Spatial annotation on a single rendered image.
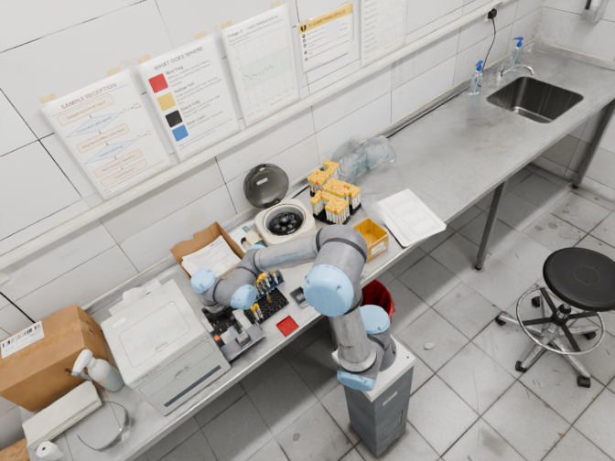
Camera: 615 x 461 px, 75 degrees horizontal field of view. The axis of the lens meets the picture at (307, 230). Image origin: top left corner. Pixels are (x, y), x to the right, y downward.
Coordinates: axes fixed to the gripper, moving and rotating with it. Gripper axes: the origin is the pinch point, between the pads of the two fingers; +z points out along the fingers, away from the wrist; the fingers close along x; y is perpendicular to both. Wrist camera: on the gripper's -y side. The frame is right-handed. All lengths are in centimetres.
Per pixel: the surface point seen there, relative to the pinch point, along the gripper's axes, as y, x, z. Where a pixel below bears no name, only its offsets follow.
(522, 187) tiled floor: -239, -21, 100
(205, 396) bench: 21.9, 7.4, 12.4
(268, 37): -68, -57, -67
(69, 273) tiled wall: 41, -60, -13
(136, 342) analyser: 28.9, -6.7, -17.6
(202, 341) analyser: 12.1, 4.5, -13.1
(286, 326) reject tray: -16.7, 4.0, 12.2
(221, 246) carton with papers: -15.7, -46.2, 6.2
